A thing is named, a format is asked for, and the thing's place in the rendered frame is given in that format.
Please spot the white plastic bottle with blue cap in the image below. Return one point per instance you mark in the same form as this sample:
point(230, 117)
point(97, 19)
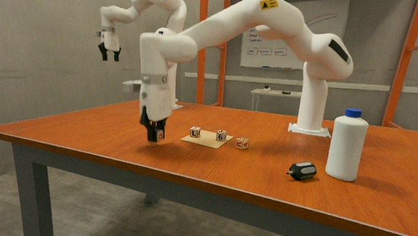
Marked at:
point(346, 145)

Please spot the tan square mat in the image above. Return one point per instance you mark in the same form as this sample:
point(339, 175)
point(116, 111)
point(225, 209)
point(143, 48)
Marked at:
point(207, 139)

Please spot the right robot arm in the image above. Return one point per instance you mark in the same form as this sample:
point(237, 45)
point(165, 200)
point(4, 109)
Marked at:
point(175, 25)

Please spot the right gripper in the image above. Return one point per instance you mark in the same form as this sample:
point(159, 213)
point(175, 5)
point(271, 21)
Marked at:
point(109, 42)

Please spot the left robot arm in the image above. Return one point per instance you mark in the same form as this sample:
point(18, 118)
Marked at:
point(274, 19)

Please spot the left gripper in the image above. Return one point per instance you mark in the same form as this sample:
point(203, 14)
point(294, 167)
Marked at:
point(155, 106)

